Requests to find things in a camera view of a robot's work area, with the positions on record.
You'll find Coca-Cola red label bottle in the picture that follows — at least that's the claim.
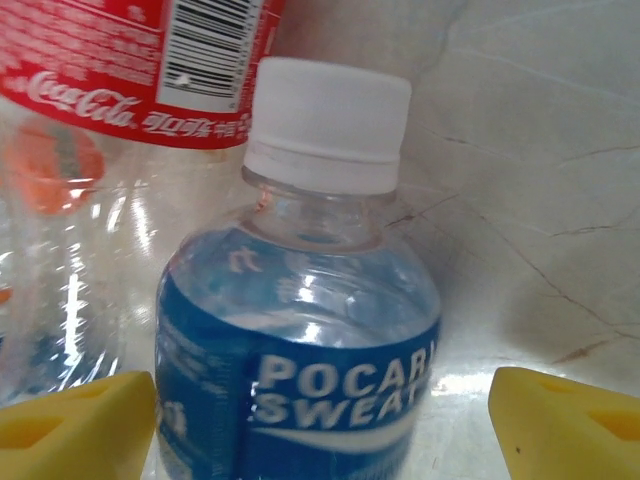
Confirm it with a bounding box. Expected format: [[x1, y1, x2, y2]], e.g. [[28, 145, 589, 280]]
[[0, 0, 287, 406]]

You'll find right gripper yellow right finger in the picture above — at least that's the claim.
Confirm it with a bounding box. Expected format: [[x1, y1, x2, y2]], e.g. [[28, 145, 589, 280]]
[[488, 367, 640, 480]]

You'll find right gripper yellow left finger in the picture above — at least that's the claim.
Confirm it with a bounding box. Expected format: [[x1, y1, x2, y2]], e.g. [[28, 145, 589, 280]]
[[0, 370, 157, 480]]

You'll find Pocari Sweat blue label bottle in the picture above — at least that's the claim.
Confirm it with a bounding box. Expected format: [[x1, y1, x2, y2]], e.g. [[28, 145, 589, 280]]
[[152, 56, 444, 480]]

